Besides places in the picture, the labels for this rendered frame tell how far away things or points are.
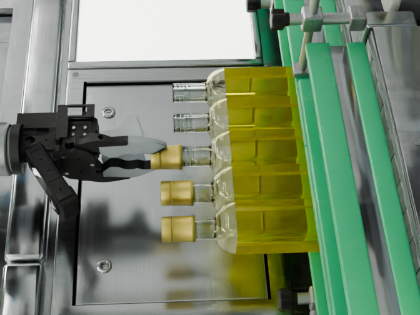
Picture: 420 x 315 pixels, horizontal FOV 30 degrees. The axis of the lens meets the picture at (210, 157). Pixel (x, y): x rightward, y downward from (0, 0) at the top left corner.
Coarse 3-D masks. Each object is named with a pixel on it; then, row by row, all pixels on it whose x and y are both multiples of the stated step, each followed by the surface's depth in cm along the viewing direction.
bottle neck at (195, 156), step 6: (186, 150) 109; (192, 150) 109; (198, 150) 109; (204, 150) 109; (186, 156) 108; (192, 156) 108; (198, 156) 108; (204, 156) 108; (186, 162) 109; (192, 162) 109; (198, 162) 109; (204, 162) 109
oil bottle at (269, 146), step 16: (224, 144) 108; (240, 144) 108; (256, 144) 108; (272, 144) 108; (288, 144) 108; (224, 160) 107; (240, 160) 107; (256, 160) 107; (272, 160) 107; (288, 160) 107; (304, 160) 107
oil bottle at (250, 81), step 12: (216, 72) 115; (228, 72) 115; (240, 72) 115; (252, 72) 115; (264, 72) 115; (276, 72) 115; (288, 72) 116; (216, 84) 114; (228, 84) 114; (240, 84) 114; (252, 84) 114; (264, 84) 114; (276, 84) 114; (288, 84) 114; (216, 96) 114; (228, 96) 113; (240, 96) 113; (252, 96) 113
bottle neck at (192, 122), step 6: (174, 114) 112; (180, 114) 112; (186, 114) 112; (192, 114) 112; (198, 114) 112; (204, 114) 112; (174, 120) 111; (180, 120) 112; (186, 120) 112; (192, 120) 112; (198, 120) 112; (204, 120) 112; (174, 126) 112; (180, 126) 112; (186, 126) 112; (192, 126) 112; (198, 126) 112; (204, 126) 112; (174, 132) 112; (180, 132) 112; (186, 132) 113; (192, 132) 113
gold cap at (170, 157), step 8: (160, 152) 108; (168, 152) 108; (176, 152) 108; (152, 160) 108; (160, 160) 108; (168, 160) 108; (176, 160) 108; (152, 168) 109; (160, 168) 109; (168, 168) 109; (176, 168) 109
